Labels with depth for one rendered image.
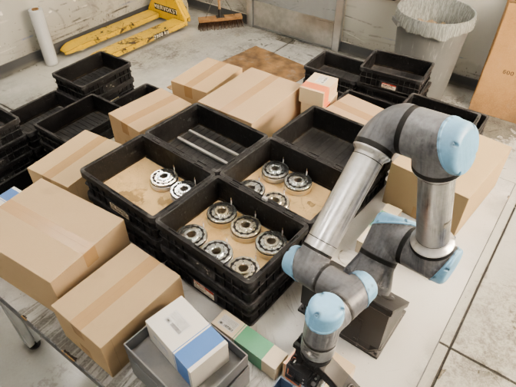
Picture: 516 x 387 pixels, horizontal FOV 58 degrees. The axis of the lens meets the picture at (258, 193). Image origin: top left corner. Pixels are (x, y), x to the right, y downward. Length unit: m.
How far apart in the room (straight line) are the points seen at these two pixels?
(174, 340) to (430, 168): 0.76
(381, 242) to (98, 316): 0.82
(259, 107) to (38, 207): 0.97
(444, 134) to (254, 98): 1.23
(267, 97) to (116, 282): 1.09
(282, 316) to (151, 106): 1.15
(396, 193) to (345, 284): 0.90
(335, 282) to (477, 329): 1.58
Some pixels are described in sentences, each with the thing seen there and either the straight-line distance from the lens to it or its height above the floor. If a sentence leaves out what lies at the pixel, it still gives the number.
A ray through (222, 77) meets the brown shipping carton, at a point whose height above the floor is 0.86.
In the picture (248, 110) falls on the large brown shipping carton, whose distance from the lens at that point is 2.05.
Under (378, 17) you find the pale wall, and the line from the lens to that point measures 4.48.
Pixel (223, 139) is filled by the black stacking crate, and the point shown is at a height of 0.83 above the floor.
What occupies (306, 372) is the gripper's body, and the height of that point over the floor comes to 0.98.
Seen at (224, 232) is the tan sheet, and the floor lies 0.83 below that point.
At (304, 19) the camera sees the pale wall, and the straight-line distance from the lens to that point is 4.81.
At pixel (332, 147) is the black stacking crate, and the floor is 0.83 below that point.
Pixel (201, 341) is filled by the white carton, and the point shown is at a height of 0.89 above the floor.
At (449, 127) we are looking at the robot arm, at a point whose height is 1.44.
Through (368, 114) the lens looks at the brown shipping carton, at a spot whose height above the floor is 0.86.
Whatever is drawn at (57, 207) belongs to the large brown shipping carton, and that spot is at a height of 0.90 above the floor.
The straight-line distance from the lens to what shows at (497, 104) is 4.08.
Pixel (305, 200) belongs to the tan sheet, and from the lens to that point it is 1.71.
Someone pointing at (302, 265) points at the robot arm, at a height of 1.15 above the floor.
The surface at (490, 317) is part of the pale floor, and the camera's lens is 2.63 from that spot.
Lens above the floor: 1.99
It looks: 42 degrees down
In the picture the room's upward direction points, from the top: straight up
